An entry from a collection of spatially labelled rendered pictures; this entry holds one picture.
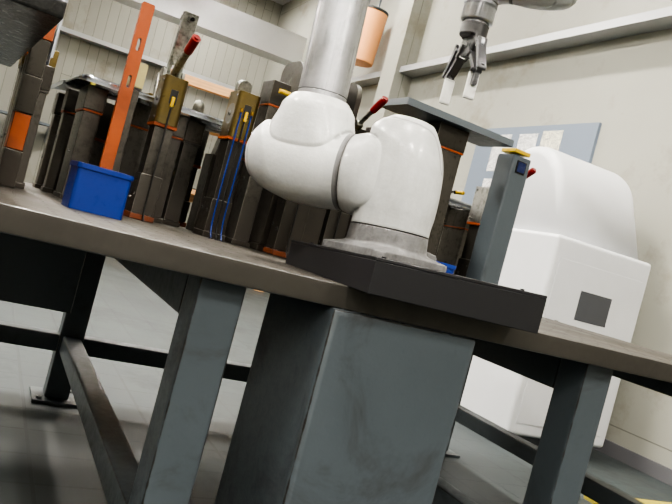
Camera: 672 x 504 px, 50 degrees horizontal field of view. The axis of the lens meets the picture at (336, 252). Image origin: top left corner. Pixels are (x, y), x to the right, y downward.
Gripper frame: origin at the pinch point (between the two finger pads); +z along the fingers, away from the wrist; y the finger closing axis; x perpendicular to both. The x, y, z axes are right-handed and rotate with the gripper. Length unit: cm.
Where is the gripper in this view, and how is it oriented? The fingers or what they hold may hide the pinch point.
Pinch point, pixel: (456, 97)
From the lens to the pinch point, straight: 201.3
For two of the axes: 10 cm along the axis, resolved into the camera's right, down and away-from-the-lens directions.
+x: -9.1, -2.4, -3.3
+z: -2.6, 9.7, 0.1
